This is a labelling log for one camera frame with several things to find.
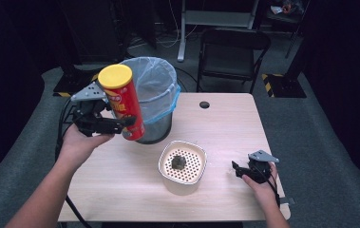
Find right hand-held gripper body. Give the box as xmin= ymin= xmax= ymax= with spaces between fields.
xmin=247 ymin=149 xmax=280 ymax=184

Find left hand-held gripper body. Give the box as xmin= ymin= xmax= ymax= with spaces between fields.
xmin=70 ymin=81 xmax=119 ymax=138

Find red chip can yellow lid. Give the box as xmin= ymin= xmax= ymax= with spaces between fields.
xmin=97 ymin=64 xmax=146 ymax=142

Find metal trash bin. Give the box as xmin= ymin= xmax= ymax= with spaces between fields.
xmin=135 ymin=111 xmax=173 ymax=145

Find blue plastic bin liner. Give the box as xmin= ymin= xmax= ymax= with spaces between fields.
xmin=119 ymin=56 xmax=181 ymax=125

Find white strainer container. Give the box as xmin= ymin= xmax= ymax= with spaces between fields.
xmin=158 ymin=140 xmax=208 ymax=196

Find dark tea leaves clump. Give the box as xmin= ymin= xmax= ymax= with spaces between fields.
xmin=170 ymin=154 xmax=188 ymax=171

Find person's right hand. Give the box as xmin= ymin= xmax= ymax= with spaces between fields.
xmin=241 ymin=161 xmax=279 ymax=207

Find person's left hand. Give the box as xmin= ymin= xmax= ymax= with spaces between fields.
xmin=56 ymin=123 xmax=116 ymax=170

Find dark cabinet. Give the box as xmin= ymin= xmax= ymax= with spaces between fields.
xmin=69 ymin=0 xmax=128 ymax=65

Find black folding chair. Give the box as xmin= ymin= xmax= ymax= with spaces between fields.
xmin=196 ymin=28 xmax=272 ymax=95

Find dark side table with clutter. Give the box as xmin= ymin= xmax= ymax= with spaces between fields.
xmin=261 ymin=0 xmax=310 ymax=34

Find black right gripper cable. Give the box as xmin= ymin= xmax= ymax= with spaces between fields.
xmin=261 ymin=167 xmax=281 ymax=208

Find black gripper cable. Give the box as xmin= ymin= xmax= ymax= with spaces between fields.
xmin=261 ymin=167 xmax=281 ymax=208
xmin=54 ymin=97 xmax=94 ymax=228

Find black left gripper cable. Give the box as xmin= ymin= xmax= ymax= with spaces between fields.
xmin=54 ymin=97 xmax=94 ymax=228

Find hazard-striped black base plate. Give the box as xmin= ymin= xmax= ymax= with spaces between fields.
xmin=52 ymin=72 xmax=101 ymax=98
xmin=261 ymin=73 xmax=308 ymax=99

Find white floor cables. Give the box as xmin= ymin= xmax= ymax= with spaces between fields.
xmin=129 ymin=0 xmax=199 ymax=49

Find white desk frame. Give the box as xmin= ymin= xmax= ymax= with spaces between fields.
xmin=177 ymin=0 xmax=260 ymax=63

